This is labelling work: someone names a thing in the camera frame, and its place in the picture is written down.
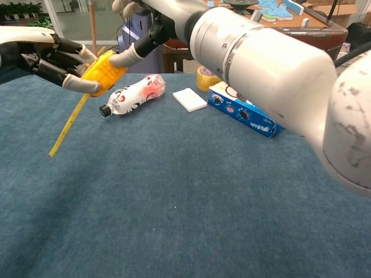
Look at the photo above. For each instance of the blue table carpet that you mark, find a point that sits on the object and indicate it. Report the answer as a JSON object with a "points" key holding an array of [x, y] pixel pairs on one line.
{"points": [[162, 197]]}

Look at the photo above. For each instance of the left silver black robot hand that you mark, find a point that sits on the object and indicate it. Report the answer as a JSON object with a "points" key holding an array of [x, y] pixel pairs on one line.
{"points": [[49, 63]]}

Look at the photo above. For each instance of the yellow packing tape roll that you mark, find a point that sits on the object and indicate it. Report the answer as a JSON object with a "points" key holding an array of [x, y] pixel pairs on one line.
{"points": [[203, 82]]}

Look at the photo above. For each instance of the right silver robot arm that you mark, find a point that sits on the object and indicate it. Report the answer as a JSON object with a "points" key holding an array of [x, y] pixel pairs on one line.
{"points": [[275, 75]]}

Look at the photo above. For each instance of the small white blue block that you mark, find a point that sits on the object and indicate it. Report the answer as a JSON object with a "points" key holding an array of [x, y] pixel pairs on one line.
{"points": [[306, 22]]}

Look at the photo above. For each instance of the green potted plants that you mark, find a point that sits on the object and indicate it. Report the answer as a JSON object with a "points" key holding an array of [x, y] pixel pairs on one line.
{"points": [[23, 11]]}

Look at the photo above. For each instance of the clear plastic bottle red label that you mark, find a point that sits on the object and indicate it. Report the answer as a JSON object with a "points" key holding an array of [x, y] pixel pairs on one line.
{"points": [[136, 94]]}

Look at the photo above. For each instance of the white rectangular switch plate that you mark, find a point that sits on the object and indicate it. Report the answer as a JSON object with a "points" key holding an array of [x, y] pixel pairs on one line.
{"points": [[189, 99]]}

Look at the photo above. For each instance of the yellow tape measure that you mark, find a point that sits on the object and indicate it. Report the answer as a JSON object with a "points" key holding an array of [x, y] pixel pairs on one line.
{"points": [[104, 71]]}

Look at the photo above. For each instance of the blue foam pieces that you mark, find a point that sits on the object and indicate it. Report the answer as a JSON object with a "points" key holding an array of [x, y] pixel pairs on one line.
{"points": [[278, 10]]}

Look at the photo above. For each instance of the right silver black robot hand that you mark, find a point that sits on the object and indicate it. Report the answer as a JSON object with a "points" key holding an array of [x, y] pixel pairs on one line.
{"points": [[171, 17]]}

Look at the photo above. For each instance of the blue cookie box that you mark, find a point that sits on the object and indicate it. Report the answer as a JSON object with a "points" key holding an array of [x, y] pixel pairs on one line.
{"points": [[246, 116]]}

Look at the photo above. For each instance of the wooden pole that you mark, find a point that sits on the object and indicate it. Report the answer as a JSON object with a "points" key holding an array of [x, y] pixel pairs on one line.
{"points": [[93, 26]]}

